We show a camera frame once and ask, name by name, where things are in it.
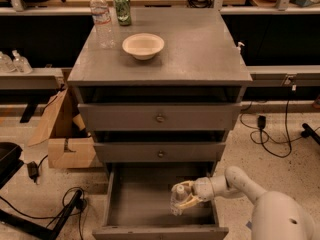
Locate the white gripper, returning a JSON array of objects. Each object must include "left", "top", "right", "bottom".
[{"left": 171, "top": 176, "right": 229, "bottom": 210}]

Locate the small clear plastic bottle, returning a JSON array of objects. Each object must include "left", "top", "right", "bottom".
[{"left": 170, "top": 184, "right": 187, "bottom": 216}]

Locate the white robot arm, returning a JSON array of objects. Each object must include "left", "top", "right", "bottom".
[{"left": 170, "top": 166, "right": 320, "bottom": 240}]

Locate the grey open bottom drawer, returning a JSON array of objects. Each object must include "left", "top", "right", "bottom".
[{"left": 92, "top": 162, "right": 228, "bottom": 240}]

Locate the grey middle drawer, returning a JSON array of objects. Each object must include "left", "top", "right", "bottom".
[{"left": 94, "top": 142, "right": 225, "bottom": 162}]

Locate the grey wooden drawer cabinet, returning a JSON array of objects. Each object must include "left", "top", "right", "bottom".
[{"left": 68, "top": 7, "right": 252, "bottom": 173}]

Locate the grey top drawer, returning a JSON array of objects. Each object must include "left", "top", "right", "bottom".
[{"left": 78, "top": 104, "right": 240, "bottom": 131}]

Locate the white pump dispenser bottle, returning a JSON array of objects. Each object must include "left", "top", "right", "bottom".
[{"left": 237, "top": 42, "right": 245, "bottom": 65}]

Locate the tall clear water bottle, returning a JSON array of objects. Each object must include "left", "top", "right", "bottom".
[{"left": 90, "top": 0, "right": 115, "bottom": 48}]

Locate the clear sanitizer bottle right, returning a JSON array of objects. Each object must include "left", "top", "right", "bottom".
[{"left": 12, "top": 50, "right": 33, "bottom": 74}]

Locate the clear sanitizer bottle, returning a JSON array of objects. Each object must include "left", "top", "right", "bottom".
[
  {"left": 0, "top": 51, "right": 16, "bottom": 73},
  {"left": 12, "top": 50, "right": 33, "bottom": 74}
]

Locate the clear sanitizer bottle left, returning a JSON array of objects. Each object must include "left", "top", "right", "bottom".
[{"left": 0, "top": 51, "right": 16, "bottom": 73}]

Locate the black power adapter right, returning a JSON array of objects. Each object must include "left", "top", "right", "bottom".
[{"left": 257, "top": 116, "right": 266, "bottom": 130}]

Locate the black power adapter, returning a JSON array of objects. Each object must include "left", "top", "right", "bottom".
[
  {"left": 27, "top": 161, "right": 39, "bottom": 181},
  {"left": 257, "top": 116, "right": 266, "bottom": 130}
]

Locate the brown cardboard box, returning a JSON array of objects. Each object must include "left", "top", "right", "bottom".
[{"left": 28, "top": 89, "right": 102, "bottom": 169}]

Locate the white paper bowl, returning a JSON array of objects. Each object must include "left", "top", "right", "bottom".
[{"left": 122, "top": 33, "right": 165, "bottom": 60}]

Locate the black power adapter left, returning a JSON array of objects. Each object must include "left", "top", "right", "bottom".
[{"left": 27, "top": 161, "right": 39, "bottom": 181}]

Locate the black bin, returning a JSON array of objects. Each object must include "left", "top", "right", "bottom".
[{"left": 0, "top": 142, "right": 23, "bottom": 189}]

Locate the black metal stand base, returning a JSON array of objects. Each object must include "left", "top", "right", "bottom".
[{"left": 0, "top": 187, "right": 87, "bottom": 240}]

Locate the green soda can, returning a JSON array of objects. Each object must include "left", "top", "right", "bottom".
[{"left": 114, "top": 0, "right": 131, "bottom": 26}]

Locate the black cable on floor right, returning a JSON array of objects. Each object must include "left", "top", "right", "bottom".
[{"left": 239, "top": 80, "right": 320, "bottom": 159}]

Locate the black cable on floor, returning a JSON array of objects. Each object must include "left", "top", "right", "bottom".
[
  {"left": 0, "top": 154, "right": 88, "bottom": 240},
  {"left": 239, "top": 80, "right": 320, "bottom": 159}
]

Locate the black cable on floor left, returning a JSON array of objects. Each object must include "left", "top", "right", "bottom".
[{"left": 0, "top": 154, "right": 88, "bottom": 240}]

